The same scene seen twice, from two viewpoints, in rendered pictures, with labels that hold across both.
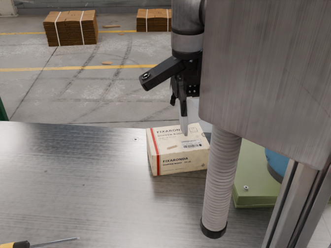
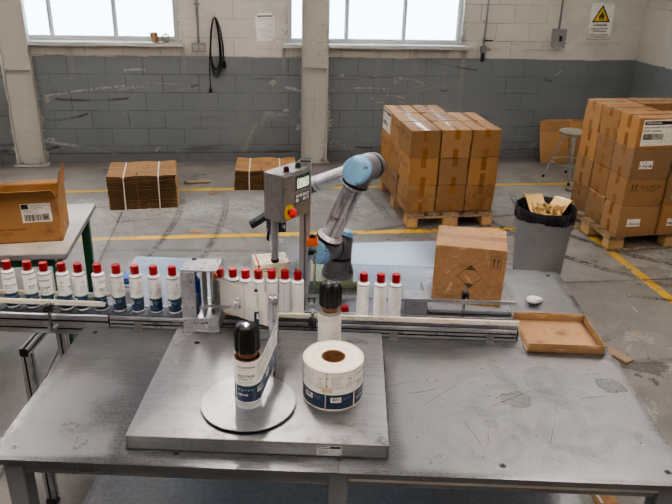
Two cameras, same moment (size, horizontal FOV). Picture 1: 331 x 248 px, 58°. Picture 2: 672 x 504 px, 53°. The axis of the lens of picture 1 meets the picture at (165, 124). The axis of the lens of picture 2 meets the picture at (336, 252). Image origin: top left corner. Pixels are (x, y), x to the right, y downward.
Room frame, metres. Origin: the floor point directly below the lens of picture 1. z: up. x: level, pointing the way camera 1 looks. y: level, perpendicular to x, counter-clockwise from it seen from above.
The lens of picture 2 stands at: (-2.29, -0.12, 2.22)
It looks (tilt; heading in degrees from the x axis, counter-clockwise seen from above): 23 degrees down; 356
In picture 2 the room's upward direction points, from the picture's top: 2 degrees clockwise
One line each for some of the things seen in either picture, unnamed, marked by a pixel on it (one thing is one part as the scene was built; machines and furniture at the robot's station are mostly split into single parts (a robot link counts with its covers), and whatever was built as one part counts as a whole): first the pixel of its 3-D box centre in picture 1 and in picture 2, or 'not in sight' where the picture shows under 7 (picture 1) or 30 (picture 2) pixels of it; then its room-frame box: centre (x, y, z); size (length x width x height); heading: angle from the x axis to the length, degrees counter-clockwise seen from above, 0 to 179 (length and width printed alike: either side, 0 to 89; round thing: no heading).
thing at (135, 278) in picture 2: not in sight; (136, 288); (0.19, 0.49, 0.98); 0.05 x 0.05 x 0.20
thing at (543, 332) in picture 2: not in sight; (557, 332); (0.03, -1.21, 0.85); 0.30 x 0.26 x 0.04; 85
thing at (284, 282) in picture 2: not in sight; (284, 292); (0.14, -0.10, 0.98); 0.05 x 0.05 x 0.20
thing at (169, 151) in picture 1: (176, 148); (270, 265); (0.66, -0.03, 0.87); 0.16 x 0.12 x 0.07; 101
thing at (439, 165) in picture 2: not in sight; (434, 162); (3.95, -1.53, 0.45); 1.20 x 0.84 x 0.89; 5
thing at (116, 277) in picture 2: not in sight; (117, 287); (0.20, 0.57, 0.98); 0.05 x 0.05 x 0.20
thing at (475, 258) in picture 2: not in sight; (468, 265); (0.39, -0.92, 0.99); 0.30 x 0.24 x 0.27; 75
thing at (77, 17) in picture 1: (72, 27); (144, 184); (4.12, 1.28, 0.16); 0.65 x 0.54 x 0.32; 98
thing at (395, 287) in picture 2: not in sight; (394, 297); (0.10, -0.54, 0.98); 0.05 x 0.05 x 0.20
